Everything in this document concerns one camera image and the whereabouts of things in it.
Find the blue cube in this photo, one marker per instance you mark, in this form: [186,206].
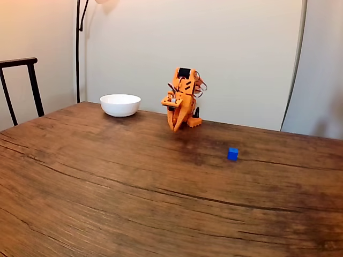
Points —
[232,154]

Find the white bowl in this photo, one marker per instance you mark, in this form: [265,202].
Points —
[120,105]

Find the black power plug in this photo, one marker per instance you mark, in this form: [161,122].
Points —
[197,112]

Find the black floor lamp pole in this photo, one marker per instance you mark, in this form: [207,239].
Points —
[77,53]

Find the grey curved pole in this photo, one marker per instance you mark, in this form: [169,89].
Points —
[296,67]

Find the orange camera mount bracket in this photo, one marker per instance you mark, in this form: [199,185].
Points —
[171,101]

